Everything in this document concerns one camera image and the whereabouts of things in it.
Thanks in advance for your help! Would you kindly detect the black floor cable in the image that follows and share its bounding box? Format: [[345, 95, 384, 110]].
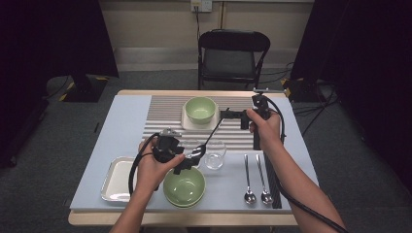
[[292, 81, 341, 137], [258, 61, 294, 84], [43, 76, 71, 100]]

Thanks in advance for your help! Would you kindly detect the silver metal spoon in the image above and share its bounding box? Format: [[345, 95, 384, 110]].
[[190, 108, 230, 159], [243, 153, 257, 206], [256, 153, 274, 206]]

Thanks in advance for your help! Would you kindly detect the black stand base striped tape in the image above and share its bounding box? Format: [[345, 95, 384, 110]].
[[59, 75, 110, 104], [281, 77, 326, 104]]

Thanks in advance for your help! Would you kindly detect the clear drinking glass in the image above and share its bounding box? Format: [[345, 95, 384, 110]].
[[203, 139, 227, 171], [180, 139, 204, 169]]

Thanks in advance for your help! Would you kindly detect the person's right hand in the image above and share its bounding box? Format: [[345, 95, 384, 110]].
[[246, 107, 284, 153]]

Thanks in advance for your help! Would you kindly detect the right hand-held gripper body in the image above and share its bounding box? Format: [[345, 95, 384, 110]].
[[247, 86, 280, 120]]

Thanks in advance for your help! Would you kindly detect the person's left hand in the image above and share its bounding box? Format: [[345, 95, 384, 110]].
[[135, 137, 187, 196]]

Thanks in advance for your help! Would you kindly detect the white square plate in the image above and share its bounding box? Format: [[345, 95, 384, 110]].
[[100, 155, 140, 204], [180, 103, 221, 131]]

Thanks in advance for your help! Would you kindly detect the light blue table mat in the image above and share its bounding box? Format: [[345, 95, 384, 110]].
[[69, 94, 320, 215]]

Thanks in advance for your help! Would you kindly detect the black folding chair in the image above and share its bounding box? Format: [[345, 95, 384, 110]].
[[197, 28, 272, 91]]

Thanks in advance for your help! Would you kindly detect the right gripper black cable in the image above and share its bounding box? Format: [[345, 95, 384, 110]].
[[265, 95, 351, 233]]

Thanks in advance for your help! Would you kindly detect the light wooden table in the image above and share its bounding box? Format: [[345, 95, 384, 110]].
[[67, 89, 299, 227]]

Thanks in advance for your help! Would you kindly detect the black outlet cable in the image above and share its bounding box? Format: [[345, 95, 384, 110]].
[[193, 6, 202, 42]]

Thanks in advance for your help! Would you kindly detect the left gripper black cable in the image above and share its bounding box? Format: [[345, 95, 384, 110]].
[[128, 131, 161, 197]]

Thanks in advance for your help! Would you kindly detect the white wall outlet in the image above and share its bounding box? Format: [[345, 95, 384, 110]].
[[189, 0, 214, 14]]

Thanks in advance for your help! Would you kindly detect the black curtain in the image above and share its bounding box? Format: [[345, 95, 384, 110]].
[[290, 0, 412, 195], [0, 0, 120, 98]]

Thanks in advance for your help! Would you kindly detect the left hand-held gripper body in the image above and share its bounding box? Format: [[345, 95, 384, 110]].
[[152, 127, 187, 163]]

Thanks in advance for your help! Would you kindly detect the striped woven placemat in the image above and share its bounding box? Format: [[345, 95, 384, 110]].
[[142, 94, 261, 151]]

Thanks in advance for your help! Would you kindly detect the row of black chopsticks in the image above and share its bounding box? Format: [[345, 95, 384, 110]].
[[262, 150, 284, 210]]

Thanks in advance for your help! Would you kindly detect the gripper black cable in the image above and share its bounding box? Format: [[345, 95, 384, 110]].
[[265, 95, 351, 233], [128, 131, 161, 197]]

